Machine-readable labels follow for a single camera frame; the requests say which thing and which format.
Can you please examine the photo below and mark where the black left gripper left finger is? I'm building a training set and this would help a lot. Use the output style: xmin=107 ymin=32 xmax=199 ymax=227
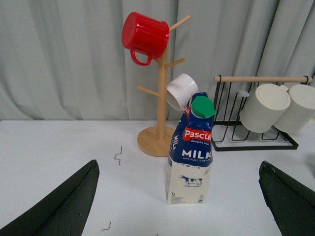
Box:
xmin=0 ymin=160 xmax=99 ymax=236

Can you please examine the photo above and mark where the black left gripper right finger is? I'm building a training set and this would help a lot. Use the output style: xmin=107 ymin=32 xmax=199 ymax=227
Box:
xmin=259 ymin=161 xmax=315 ymax=236

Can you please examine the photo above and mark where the blue white milk carton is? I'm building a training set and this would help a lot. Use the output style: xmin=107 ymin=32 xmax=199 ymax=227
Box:
xmin=167 ymin=92 xmax=216 ymax=205

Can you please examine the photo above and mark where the cream ribbed mug right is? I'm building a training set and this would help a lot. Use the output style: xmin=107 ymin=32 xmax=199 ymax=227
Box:
xmin=274 ymin=84 xmax=315 ymax=133

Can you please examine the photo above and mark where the cream ribbed mug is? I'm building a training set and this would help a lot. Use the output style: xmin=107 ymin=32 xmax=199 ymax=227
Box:
xmin=274 ymin=84 xmax=315 ymax=133
xmin=240 ymin=84 xmax=291 ymax=133

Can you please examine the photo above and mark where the cream ribbed mug left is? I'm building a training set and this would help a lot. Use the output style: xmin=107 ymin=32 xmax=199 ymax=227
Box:
xmin=240 ymin=84 xmax=291 ymax=133

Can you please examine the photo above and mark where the wooden mug tree stand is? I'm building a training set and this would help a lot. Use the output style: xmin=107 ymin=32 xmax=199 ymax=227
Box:
xmin=136 ymin=15 xmax=191 ymax=157

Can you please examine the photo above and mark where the white ceramic mug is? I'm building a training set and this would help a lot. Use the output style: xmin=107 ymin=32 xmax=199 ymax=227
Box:
xmin=166 ymin=73 xmax=198 ymax=111

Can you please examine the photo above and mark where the red enamel mug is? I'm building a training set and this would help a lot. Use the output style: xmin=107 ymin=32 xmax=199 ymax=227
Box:
xmin=122 ymin=12 xmax=170 ymax=66

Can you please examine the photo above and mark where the black wire mug rack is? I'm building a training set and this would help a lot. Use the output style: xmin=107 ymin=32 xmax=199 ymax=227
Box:
xmin=212 ymin=75 xmax=315 ymax=151

